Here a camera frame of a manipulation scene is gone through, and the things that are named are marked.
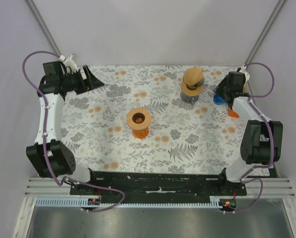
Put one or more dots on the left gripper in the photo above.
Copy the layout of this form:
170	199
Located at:
92	81

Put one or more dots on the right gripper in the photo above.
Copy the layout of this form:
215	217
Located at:
218	89

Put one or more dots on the brown paper coffee filter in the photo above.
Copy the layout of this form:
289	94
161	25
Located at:
193	77

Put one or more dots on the glass coffee server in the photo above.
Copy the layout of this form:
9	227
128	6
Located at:
189	99

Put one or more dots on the orange glass dripper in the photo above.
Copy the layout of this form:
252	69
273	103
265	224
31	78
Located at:
141	129

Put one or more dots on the orange coffee filter box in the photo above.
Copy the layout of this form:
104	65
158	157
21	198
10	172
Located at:
232	113

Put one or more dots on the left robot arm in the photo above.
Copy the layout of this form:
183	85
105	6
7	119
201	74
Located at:
49	156

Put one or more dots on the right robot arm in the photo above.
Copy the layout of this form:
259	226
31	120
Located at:
262	138

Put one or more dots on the floral table mat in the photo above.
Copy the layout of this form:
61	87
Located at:
182	139

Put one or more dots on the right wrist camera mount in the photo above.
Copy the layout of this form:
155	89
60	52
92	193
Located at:
243	69

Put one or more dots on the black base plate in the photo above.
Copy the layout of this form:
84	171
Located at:
143	188

